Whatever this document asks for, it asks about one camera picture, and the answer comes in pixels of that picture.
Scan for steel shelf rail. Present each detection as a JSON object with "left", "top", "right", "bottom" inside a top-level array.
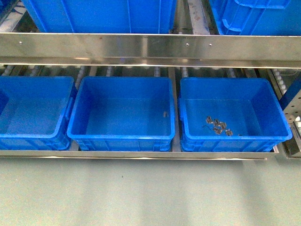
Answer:
[
  {"left": 0, "top": 147, "right": 279, "bottom": 160},
  {"left": 0, "top": 33, "right": 301, "bottom": 69}
]

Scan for empty blue upper bin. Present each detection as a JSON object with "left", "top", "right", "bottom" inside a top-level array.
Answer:
[{"left": 23, "top": 0, "right": 176, "bottom": 34}]

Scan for small grey metal parts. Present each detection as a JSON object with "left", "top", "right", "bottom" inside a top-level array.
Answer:
[{"left": 201, "top": 116, "right": 243, "bottom": 137}]

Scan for blue ribbed bin upper right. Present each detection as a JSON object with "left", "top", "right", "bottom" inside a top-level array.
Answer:
[{"left": 209, "top": 0, "right": 301, "bottom": 36}]

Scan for blue lower bin with parts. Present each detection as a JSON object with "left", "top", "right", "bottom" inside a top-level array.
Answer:
[{"left": 178, "top": 77, "right": 293, "bottom": 152}]

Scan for upper steel shelf rail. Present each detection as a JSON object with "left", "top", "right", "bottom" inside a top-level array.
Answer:
[{"left": 0, "top": 33, "right": 301, "bottom": 69}]

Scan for blue lower bin with sticker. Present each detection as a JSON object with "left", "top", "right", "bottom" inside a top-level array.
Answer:
[{"left": 67, "top": 76, "right": 175, "bottom": 152}]

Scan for lower steel shelf rail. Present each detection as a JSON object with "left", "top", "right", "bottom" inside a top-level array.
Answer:
[{"left": 0, "top": 147, "right": 279, "bottom": 160}]

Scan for steel rack upright frame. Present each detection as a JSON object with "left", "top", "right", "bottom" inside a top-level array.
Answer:
[{"left": 268, "top": 69, "right": 301, "bottom": 158}]

